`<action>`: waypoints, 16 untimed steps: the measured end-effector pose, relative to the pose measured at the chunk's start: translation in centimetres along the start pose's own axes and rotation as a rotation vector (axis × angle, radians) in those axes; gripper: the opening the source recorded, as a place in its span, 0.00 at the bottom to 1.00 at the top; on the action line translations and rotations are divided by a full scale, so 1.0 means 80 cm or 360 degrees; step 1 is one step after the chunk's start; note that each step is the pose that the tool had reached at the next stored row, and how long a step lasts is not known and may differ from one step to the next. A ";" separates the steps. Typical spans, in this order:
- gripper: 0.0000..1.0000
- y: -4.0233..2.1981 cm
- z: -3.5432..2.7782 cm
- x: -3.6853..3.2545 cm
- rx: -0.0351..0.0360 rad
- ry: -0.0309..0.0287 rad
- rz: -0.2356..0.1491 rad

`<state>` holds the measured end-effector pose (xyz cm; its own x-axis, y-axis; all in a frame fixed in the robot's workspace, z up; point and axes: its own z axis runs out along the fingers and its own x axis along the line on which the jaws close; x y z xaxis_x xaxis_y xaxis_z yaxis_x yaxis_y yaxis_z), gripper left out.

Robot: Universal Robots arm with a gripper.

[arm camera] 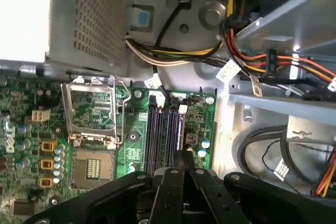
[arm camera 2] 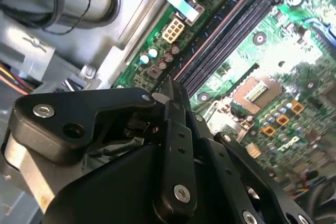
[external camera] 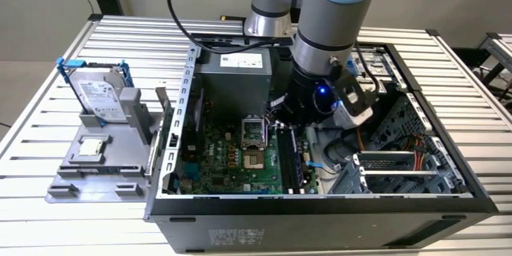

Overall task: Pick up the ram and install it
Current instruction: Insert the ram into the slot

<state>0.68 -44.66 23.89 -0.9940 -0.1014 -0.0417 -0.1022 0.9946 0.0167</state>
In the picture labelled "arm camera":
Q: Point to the four pin power socket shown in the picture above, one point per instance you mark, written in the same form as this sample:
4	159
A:
40	115

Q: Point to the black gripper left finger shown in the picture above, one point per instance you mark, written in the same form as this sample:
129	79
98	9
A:
168	197

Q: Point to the CPU socket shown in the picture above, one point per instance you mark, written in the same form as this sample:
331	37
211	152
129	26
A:
94	166

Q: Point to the green motherboard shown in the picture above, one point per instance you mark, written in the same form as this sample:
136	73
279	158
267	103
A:
136	119

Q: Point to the metal socket cover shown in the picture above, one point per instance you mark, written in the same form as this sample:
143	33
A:
67	108

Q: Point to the black PC case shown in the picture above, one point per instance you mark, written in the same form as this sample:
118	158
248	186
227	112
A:
189	74

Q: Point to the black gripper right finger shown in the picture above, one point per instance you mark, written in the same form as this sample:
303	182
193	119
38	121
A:
218	203

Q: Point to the blue release tab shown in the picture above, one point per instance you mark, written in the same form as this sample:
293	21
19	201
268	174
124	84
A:
143	18

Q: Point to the gray power supply unit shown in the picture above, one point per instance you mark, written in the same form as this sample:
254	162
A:
92	24

